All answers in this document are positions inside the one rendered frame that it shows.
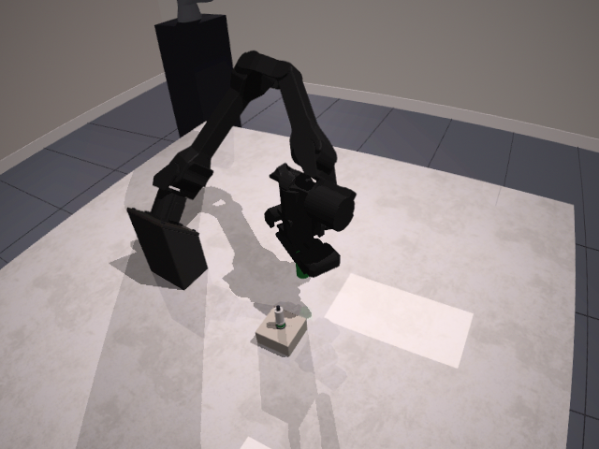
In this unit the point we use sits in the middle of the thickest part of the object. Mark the beige square block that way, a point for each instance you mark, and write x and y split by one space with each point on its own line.
283 340

